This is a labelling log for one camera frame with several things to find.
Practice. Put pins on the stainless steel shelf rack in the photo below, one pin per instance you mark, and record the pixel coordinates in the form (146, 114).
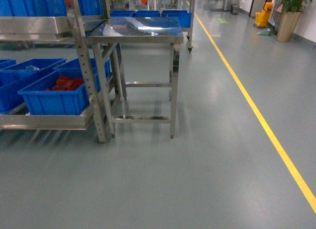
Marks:
(57, 29)

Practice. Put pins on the blue bin lower shelf right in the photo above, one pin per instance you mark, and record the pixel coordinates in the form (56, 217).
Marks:
(184, 17)

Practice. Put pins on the blue bin with red parts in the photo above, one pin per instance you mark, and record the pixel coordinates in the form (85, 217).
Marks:
(62, 92)

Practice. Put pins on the small stainless steel table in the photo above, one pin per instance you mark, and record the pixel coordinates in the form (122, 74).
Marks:
(118, 30)

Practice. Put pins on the yellow mop bucket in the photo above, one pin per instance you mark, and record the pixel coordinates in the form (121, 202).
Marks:
(262, 18)

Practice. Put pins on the tan plant pot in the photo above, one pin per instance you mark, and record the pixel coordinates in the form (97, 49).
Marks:
(288, 23)

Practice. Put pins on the green potted plant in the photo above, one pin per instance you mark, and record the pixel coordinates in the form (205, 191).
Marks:
(293, 5)

